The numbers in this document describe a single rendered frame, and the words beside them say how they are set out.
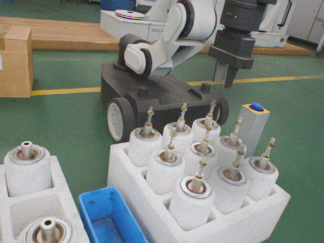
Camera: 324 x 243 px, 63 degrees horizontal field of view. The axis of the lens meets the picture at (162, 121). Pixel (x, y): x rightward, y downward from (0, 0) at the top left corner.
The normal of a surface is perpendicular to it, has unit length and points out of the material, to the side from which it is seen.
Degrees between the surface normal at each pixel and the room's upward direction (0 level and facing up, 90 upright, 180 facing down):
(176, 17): 90
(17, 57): 90
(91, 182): 0
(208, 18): 71
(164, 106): 46
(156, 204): 0
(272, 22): 90
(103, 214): 88
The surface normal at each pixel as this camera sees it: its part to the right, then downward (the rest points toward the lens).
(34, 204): 0.51, 0.47
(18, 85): 0.30, 0.49
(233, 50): -0.82, 0.14
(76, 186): 0.17, -0.87
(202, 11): 0.52, -0.06
